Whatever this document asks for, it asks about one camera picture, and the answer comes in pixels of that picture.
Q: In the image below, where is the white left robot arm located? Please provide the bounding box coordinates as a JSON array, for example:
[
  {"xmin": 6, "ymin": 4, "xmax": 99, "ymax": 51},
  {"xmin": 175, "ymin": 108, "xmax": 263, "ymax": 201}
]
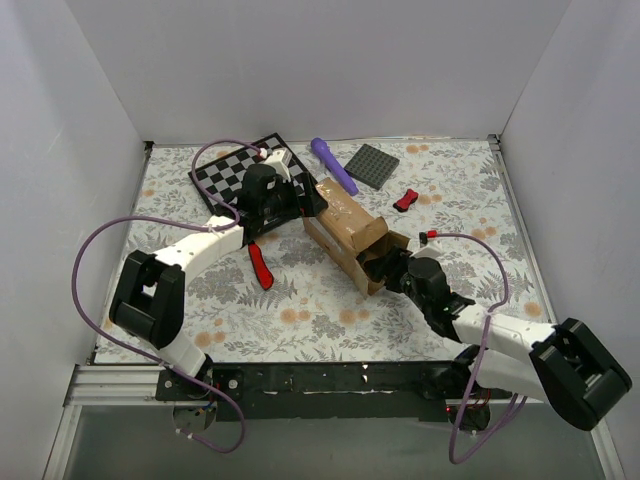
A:
[{"xmin": 109, "ymin": 162, "xmax": 328, "ymax": 400}]

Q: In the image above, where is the black white checkerboard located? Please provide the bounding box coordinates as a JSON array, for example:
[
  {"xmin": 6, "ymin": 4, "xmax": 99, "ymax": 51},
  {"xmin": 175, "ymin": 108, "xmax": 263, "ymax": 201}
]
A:
[{"xmin": 188, "ymin": 133, "xmax": 308, "ymax": 216}]

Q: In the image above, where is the brown taped cardboard box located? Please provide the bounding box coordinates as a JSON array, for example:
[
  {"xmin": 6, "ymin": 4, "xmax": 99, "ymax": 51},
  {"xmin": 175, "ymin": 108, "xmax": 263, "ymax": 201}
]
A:
[{"xmin": 303, "ymin": 178, "xmax": 409, "ymax": 297}]

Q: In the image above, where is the red black utility knife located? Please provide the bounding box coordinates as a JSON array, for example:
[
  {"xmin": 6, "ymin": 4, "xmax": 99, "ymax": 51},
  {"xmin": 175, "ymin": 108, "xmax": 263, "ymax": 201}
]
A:
[{"xmin": 247, "ymin": 241, "xmax": 274, "ymax": 291}]

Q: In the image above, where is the purple cylindrical handle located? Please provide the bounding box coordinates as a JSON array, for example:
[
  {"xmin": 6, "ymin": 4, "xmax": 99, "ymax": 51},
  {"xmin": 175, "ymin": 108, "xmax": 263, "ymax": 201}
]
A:
[{"xmin": 310, "ymin": 137, "xmax": 359, "ymax": 196}]

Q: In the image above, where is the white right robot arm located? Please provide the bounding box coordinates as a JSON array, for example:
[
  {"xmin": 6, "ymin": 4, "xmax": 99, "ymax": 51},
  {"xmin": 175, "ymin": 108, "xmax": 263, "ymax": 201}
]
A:
[{"xmin": 369, "ymin": 248, "xmax": 632, "ymax": 431}]

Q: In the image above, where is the red black knife cap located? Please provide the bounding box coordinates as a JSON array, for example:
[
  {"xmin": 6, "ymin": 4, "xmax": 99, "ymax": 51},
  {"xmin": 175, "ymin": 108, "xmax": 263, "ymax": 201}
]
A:
[{"xmin": 393, "ymin": 189, "xmax": 419, "ymax": 213}]

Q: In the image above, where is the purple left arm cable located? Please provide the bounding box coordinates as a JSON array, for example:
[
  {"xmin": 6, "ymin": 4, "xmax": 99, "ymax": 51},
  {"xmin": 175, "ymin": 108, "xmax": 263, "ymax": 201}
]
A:
[{"xmin": 72, "ymin": 139, "xmax": 291, "ymax": 454}]

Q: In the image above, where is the dark grey studded plate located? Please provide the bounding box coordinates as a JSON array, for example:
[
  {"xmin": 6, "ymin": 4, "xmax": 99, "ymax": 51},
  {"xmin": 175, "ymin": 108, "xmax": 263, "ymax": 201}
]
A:
[{"xmin": 345, "ymin": 144, "xmax": 400, "ymax": 190}]

